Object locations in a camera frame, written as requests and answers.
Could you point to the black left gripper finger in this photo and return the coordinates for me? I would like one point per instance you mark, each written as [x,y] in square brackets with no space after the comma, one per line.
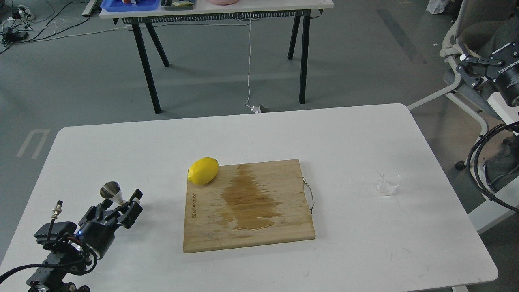
[128,213]
[95,214]

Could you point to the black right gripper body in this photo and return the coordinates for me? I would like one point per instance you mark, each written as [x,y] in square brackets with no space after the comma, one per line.
[504,72]

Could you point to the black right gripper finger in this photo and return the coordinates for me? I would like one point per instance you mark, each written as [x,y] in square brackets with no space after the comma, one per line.
[473,75]
[467,57]

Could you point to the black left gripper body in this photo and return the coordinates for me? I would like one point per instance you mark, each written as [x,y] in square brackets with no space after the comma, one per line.
[99,237]

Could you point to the steel jigger measuring cup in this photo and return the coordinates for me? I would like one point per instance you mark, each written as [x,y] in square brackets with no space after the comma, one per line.
[112,191]

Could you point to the small clear glass cup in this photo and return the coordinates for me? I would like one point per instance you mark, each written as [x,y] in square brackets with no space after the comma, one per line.
[389,183]

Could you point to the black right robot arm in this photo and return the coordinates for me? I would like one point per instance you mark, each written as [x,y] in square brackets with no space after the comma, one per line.
[477,174]

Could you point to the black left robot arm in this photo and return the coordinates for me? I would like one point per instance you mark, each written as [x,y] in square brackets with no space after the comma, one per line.
[77,248]

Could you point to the white office chair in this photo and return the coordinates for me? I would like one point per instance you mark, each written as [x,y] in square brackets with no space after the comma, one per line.
[477,21]

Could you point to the seated person in grey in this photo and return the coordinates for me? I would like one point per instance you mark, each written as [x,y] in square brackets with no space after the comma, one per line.
[503,168]

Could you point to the yellow lemon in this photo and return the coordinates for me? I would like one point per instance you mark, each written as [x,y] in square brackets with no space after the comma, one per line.
[203,171]

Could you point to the wooden cutting board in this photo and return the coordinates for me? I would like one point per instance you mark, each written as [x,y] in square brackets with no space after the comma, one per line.
[248,205]

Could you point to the blue plastic tray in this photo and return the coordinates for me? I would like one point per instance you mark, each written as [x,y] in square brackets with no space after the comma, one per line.
[116,6]

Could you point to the dark tray with yellow item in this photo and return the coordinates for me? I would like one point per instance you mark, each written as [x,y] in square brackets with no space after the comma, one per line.
[178,5]

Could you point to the white table with black legs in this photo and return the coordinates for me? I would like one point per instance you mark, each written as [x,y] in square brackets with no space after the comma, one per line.
[204,10]

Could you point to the pink plate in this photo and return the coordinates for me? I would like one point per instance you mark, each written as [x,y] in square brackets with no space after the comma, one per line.
[223,2]

